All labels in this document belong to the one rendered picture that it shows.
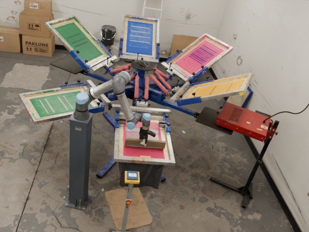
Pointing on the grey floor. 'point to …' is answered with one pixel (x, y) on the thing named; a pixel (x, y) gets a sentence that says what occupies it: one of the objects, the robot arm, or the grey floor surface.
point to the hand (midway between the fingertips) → (145, 144)
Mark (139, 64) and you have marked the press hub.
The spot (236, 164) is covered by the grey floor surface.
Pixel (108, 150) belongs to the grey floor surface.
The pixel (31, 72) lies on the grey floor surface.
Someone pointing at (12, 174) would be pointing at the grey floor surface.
